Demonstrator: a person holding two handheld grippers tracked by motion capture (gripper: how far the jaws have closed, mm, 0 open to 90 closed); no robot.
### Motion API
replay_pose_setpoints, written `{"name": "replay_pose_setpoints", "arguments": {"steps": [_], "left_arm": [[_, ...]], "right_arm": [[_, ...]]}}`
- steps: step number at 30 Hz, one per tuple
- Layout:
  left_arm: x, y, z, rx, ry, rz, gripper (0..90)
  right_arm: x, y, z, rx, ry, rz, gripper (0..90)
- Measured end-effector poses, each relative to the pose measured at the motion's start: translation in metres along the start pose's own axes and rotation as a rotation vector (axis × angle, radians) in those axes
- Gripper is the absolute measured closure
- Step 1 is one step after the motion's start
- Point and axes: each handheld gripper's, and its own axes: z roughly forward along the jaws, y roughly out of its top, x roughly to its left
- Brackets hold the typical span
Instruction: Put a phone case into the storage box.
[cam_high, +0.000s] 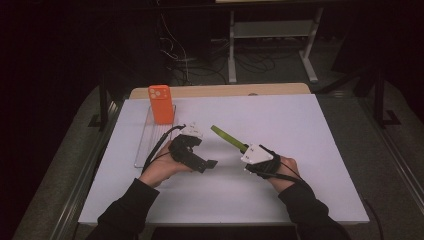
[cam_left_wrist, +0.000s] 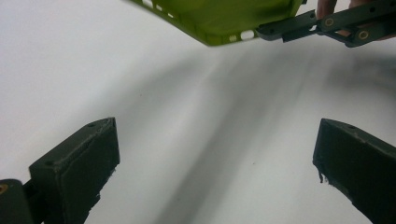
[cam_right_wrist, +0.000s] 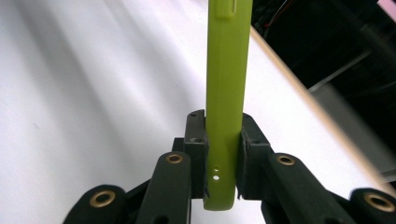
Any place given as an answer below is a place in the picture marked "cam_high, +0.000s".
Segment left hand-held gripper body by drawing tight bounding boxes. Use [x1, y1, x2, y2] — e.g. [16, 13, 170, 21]
[168, 122, 209, 175]

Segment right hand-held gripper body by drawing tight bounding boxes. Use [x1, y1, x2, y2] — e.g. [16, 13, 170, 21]
[240, 143, 283, 180]

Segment green cartoon phone case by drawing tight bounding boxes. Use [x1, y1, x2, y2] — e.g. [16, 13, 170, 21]
[210, 124, 249, 153]

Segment clear plastic rack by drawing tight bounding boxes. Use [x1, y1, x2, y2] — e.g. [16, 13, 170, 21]
[133, 104, 178, 169]

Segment orange phone case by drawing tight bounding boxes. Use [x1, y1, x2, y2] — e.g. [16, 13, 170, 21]
[147, 84, 175, 126]

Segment person's right hand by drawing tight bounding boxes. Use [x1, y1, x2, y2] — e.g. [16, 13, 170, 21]
[266, 156, 301, 194]

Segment person's left hand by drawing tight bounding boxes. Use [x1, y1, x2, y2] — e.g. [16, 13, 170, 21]
[138, 150, 194, 189]

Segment wooden table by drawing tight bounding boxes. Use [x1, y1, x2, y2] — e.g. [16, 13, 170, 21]
[128, 82, 312, 100]

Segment black metal stand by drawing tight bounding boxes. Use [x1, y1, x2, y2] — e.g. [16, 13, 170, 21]
[87, 75, 113, 132]
[372, 66, 402, 130]

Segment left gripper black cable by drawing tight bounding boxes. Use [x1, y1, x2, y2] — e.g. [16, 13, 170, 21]
[141, 124, 187, 175]

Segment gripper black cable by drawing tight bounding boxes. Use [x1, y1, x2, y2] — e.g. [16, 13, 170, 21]
[246, 159, 384, 240]
[141, 124, 187, 175]

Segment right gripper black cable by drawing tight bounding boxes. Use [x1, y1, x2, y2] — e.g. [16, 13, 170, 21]
[246, 159, 384, 240]

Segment tangle of floor cables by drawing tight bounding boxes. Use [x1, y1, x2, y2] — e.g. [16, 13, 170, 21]
[157, 11, 278, 86]

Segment white metal desk frame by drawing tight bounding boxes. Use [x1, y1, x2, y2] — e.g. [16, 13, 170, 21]
[227, 6, 325, 85]

